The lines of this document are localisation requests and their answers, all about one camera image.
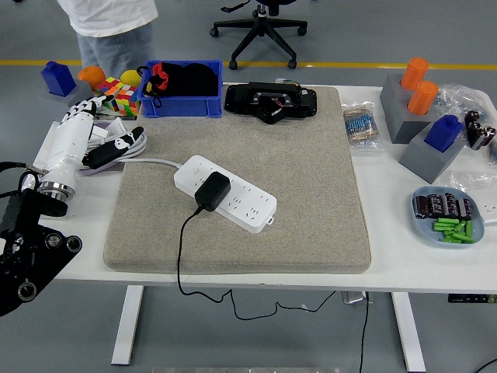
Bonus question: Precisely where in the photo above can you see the bagged large black capacitors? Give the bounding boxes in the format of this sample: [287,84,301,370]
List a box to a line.
[464,110,497,152]

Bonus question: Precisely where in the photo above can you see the black office chair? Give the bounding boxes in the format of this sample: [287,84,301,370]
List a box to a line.
[209,0,308,71]

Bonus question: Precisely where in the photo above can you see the grey two-hole block holder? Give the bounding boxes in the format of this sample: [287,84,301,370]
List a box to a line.
[379,72,438,145]

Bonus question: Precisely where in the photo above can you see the white table leg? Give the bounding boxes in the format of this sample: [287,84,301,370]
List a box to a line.
[111,285,145,366]
[390,291,427,373]

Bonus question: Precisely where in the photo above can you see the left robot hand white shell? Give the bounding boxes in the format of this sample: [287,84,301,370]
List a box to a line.
[40,92,144,187]

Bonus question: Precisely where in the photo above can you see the black pouch with red trim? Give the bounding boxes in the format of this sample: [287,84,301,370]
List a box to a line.
[135,61,219,108]

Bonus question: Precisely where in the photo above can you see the bagged white wall socket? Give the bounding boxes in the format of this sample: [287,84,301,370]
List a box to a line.
[449,170,497,226]

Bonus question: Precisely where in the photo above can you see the yellow toy lemon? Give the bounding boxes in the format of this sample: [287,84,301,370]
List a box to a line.
[119,68,143,87]

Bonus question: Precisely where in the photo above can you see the black cable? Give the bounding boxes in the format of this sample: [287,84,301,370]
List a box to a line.
[357,293,370,373]
[473,357,497,373]

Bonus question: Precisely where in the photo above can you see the black plug with cord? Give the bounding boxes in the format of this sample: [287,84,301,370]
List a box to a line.
[176,172,338,322]

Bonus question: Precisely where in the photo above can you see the person's body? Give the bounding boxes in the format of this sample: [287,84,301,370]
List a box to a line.
[57,0,159,81]

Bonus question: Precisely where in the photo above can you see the orange toy fruit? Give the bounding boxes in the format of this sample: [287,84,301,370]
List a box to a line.
[77,65,106,90]

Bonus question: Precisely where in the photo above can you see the grey-brown mat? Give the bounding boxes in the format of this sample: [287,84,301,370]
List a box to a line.
[103,85,372,275]

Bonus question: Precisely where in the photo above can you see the black table control panel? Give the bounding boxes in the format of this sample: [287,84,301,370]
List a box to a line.
[447,294,497,304]

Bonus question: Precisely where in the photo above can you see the light blue plate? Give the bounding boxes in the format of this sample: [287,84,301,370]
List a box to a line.
[410,185,485,249]

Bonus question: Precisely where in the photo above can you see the clear bag of resistors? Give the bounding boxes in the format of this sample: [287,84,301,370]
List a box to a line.
[340,101,386,153]

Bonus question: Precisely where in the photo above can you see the blue bottle-shaped block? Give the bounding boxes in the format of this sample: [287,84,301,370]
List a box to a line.
[40,61,77,97]
[422,113,464,153]

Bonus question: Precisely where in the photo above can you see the orange cylinder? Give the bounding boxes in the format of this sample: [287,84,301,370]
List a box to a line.
[406,80,439,116]
[399,57,429,91]

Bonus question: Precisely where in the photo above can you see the purple plate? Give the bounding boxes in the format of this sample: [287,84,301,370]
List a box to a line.
[79,120,126,178]

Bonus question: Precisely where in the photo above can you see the clear bag of small parts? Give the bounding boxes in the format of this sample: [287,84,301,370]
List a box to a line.
[430,82,492,117]

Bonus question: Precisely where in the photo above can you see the white coiled power cord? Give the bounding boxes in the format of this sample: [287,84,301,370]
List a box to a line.
[85,126,182,171]

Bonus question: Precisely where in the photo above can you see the black electronic device housing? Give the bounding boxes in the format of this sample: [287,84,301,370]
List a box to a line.
[224,80,318,125]

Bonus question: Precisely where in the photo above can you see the white power strip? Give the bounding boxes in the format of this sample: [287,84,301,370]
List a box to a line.
[173,155,278,235]

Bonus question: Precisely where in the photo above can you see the blue plastic bin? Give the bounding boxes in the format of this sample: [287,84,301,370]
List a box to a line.
[138,59,224,119]

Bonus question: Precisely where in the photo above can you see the clear acrylic stand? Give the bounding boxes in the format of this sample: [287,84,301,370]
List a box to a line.
[341,290,374,305]

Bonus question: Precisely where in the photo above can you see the multicolour puzzle cube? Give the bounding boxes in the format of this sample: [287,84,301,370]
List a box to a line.
[94,76,141,117]

